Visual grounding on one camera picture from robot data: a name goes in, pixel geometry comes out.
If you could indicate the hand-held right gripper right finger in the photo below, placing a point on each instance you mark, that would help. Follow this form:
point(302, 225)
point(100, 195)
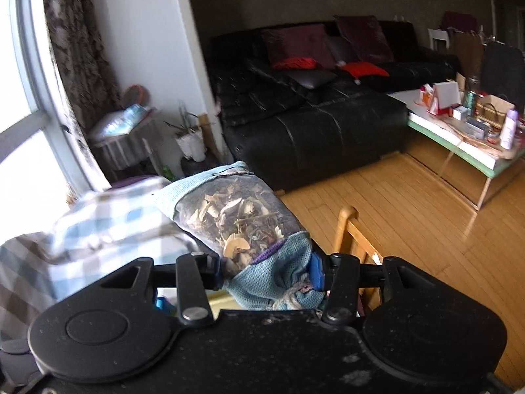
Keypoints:
point(318, 273)

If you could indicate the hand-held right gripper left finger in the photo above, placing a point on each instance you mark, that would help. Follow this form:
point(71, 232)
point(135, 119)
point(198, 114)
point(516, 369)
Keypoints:
point(192, 279)

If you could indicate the wooden chair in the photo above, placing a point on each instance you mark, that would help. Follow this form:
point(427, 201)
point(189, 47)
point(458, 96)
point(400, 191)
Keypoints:
point(357, 238)

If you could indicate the checkered blanket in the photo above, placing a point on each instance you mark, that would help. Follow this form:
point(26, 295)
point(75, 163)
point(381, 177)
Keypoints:
point(102, 230)

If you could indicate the potted plant in basket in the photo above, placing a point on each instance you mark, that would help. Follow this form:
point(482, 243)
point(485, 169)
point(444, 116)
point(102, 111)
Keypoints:
point(190, 141)

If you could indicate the black leather sofa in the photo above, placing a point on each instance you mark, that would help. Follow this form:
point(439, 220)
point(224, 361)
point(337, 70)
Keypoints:
point(311, 131)

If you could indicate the side table with striped cloth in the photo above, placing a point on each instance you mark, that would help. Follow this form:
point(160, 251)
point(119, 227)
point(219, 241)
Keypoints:
point(123, 147)

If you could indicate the blue and white package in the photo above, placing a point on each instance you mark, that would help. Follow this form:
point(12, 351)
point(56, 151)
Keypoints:
point(119, 121)

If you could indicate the green-edged coffee table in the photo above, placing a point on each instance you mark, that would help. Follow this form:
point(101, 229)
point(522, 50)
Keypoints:
point(451, 143)

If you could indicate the round orange fan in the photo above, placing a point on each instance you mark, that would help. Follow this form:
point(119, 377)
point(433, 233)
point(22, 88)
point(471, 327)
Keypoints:
point(134, 95)

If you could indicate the black cushion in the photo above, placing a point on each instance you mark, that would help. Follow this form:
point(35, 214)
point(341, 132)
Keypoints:
point(313, 78)

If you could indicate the red cushion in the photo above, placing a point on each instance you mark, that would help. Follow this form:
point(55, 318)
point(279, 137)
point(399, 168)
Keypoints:
point(295, 63)
point(365, 69)

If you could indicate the grey box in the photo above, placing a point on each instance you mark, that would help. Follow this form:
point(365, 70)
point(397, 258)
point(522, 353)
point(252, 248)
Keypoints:
point(478, 128)

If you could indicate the white box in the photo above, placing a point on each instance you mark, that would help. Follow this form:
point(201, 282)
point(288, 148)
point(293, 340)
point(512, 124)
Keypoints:
point(447, 96)

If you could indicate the green can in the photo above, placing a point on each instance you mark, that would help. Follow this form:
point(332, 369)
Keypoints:
point(470, 104)

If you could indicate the maroon cushion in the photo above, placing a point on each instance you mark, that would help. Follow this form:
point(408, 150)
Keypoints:
point(365, 37)
point(297, 43)

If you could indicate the white spray bottle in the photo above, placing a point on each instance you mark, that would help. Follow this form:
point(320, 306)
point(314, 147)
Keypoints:
point(508, 129)

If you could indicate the woven basket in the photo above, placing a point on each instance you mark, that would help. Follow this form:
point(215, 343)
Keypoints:
point(494, 111)

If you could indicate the patterned curtain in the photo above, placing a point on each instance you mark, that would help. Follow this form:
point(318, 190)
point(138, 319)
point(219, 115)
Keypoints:
point(78, 61)

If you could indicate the window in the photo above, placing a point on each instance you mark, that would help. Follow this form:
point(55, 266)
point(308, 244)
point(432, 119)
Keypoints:
point(20, 90)

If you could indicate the white chair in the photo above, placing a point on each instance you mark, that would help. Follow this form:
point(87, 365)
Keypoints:
point(439, 39)

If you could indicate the brown paper bag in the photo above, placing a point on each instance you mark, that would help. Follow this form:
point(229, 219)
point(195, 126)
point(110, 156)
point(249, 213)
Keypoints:
point(467, 53)

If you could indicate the black chair back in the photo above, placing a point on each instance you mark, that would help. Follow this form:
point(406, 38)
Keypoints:
point(502, 69)

